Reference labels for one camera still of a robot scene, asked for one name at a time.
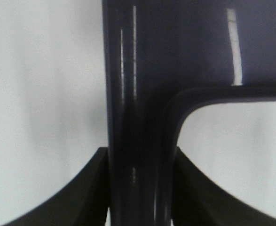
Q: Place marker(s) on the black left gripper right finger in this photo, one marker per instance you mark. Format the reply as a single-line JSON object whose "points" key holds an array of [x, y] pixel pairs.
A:
{"points": [[198, 201]]}

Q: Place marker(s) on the purple plastic dustpan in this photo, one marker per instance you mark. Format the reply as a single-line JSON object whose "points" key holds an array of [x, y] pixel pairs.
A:
{"points": [[163, 60]]}

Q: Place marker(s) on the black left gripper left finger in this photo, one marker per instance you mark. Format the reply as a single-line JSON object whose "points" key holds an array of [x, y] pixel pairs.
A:
{"points": [[84, 201]]}

